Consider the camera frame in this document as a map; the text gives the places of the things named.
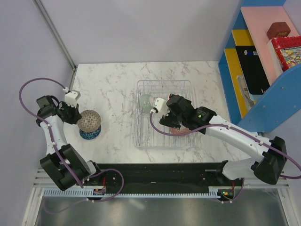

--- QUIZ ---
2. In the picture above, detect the pink board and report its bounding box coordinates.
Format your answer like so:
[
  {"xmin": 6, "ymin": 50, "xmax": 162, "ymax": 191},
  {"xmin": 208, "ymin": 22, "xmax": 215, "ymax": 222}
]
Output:
[{"xmin": 241, "ymin": 6, "xmax": 290, "ymax": 84}]

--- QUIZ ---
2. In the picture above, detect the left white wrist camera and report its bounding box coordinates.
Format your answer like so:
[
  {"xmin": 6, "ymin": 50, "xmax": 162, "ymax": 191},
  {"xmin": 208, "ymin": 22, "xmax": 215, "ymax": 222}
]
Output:
[{"xmin": 63, "ymin": 87, "xmax": 81, "ymax": 108}]

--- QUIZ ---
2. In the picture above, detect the dark red box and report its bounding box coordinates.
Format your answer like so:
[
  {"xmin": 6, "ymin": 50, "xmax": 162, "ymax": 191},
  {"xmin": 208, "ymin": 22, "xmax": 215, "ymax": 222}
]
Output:
[{"xmin": 267, "ymin": 22, "xmax": 291, "ymax": 40}]

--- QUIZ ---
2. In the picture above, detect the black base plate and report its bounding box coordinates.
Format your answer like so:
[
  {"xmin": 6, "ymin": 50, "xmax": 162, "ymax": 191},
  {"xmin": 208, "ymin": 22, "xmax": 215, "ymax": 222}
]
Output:
[{"xmin": 84, "ymin": 163, "xmax": 242, "ymax": 193}]

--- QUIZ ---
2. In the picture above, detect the grid patterned bowl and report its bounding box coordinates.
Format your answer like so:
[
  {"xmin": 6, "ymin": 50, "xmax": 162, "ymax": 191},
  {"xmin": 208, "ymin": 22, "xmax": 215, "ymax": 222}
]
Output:
[{"xmin": 77, "ymin": 110, "xmax": 101, "ymax": 132}]

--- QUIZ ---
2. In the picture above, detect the green glass bowl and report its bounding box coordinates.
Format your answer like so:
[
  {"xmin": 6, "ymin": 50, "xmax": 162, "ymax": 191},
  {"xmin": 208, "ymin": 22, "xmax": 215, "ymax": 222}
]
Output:
[{"xmin": 140, "ymin": 94, "xmax": 154, "ymax": 114}]

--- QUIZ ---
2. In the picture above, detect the white cable duct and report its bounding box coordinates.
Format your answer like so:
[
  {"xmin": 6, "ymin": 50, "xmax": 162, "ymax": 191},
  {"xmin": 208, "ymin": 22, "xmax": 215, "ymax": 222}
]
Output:
[{"xmin": 43, "ymin": 187, "xmax": 221, "ymax": 199}]

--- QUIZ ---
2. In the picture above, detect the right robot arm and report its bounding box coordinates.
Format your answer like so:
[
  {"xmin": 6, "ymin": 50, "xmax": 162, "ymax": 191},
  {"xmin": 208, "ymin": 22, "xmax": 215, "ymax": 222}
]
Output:
[{"xmin": 152, "ymin": 94, "xmax": 286, "ymax": 186}]

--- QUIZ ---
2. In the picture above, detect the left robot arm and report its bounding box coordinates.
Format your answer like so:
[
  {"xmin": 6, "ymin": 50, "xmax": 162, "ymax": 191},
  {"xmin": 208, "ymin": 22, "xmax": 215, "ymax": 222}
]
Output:
[{"xmin": 36, "ymin": 91, "xmax": 103, "ymax": 191}]

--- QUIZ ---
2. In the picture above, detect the leaf patterned bowl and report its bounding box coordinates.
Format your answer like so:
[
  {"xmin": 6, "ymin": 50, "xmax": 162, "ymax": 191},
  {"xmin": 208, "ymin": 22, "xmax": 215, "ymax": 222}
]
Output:
[{"xmin": 169, "ymin": 128, "xmax": 190, "ymax": 134}]

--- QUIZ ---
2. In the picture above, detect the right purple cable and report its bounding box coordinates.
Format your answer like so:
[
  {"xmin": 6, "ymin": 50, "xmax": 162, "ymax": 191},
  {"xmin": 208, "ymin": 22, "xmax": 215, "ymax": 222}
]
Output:
[{"xmin": 149, "ymin": 110, "xmax": 301, "ymax": 180}]

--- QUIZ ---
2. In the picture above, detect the purple cable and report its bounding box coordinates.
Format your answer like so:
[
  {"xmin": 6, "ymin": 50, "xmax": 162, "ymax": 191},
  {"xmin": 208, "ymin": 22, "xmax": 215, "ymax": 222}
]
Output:
[
  {"xmin": 149, "ymin": 110, "xmax": 301, "ymax": 180},
  {"xmin": 18, "ymin": 78, "xmax": 124, "ymax": 189}
]

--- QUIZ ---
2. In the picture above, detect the yellow black panel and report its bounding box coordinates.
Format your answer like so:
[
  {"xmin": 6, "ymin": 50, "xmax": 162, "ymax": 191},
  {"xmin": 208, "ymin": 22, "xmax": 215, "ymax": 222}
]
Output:
[{"xmin": 224, "ymin": 29, "xmax": 256, "ymax": 65}]

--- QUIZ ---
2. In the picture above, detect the blue triangle patterned bowl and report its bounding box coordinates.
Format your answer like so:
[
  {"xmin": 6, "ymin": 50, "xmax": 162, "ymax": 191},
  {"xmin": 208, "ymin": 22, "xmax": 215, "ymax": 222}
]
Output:
[{"xmin": 79, "ymin": 126, "xmax": 101, "ymax": 140}]

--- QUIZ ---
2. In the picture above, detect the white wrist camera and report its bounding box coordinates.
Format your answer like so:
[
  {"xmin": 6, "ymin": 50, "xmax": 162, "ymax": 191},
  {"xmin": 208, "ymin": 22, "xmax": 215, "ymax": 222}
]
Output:
[
  {"xmin": 152, "ymin": 97, "xmax": 169, "ymax": 116},
  {"xmin": 63, "ymin": 87, "xmax": 81, "ymax": 108}
]

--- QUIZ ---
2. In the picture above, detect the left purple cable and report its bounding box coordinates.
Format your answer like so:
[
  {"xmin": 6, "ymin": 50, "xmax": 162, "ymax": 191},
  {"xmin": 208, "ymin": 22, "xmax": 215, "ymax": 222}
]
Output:
[{"xmin": 18, "ymin": 78, "xmax": 124, "ymax": 189}]

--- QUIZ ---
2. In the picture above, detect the red game box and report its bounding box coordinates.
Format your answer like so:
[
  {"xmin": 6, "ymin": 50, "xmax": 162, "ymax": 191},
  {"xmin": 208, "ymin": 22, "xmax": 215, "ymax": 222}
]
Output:
[{"xmin": 271, "ymin": 36, "xmax": 301, "ymax": 72}]

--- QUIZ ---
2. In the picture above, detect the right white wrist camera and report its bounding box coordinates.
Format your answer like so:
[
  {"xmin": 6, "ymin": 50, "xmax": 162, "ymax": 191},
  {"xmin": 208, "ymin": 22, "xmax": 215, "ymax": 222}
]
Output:
[{"xmin": 152, "ymin": 97, "xmax": 169, "ymax": 116}]

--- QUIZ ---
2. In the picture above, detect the blue shelf unit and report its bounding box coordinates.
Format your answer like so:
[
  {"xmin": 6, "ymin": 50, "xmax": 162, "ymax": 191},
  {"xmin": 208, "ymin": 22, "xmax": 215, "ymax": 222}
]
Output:
[{"xmin": 218, "ymin": 0, "xmax": 301, "ymax": 132}]

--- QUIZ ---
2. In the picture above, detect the clear wire dish rack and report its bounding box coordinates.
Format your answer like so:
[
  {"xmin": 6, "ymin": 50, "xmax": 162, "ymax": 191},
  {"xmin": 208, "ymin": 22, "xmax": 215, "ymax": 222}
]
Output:
[{"xmin": 133, "ymin": 80, "xmax": 196, "ymax": 150}]

